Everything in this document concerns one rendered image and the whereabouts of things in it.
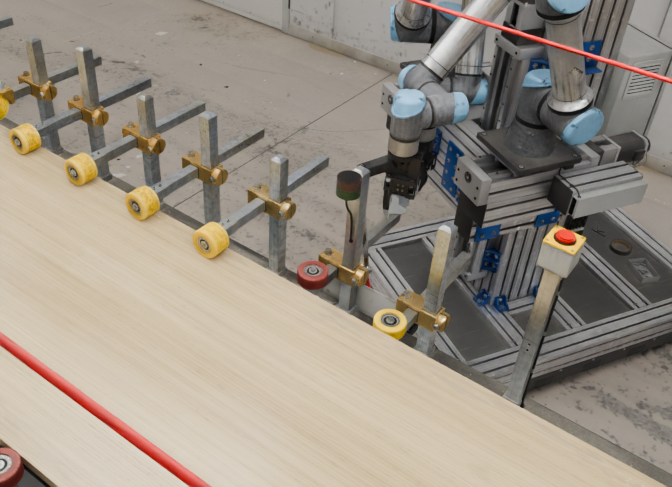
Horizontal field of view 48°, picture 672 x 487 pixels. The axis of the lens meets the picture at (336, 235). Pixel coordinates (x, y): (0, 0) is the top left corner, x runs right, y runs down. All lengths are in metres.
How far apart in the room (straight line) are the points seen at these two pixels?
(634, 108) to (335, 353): 1.40
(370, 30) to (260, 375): 3.60
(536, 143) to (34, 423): 1.48
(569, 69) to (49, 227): 1.40
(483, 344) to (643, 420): 0.66
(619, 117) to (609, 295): 0.84
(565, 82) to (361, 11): 3.12
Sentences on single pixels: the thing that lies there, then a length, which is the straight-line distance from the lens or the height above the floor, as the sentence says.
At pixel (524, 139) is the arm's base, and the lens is 2.23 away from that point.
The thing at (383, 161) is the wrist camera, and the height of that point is 1.16.
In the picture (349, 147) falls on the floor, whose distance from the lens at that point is 4.15.
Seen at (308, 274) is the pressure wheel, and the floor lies 0.91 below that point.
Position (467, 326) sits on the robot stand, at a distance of 2.85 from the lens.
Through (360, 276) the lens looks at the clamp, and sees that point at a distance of 1.98.
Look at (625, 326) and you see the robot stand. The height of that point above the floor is 0.23.
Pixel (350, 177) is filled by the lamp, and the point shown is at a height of 1.17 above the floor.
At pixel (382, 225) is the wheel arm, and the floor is 0.86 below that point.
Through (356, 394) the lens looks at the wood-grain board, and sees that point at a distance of 1.65.
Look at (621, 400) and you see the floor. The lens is 3.09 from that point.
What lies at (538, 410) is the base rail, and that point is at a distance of 1.98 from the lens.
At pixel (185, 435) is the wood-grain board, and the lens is 1.58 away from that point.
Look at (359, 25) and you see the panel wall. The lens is 5.05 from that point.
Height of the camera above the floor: 2.16
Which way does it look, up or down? 38 degrees down
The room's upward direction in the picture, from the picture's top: 5 degrees clockwise
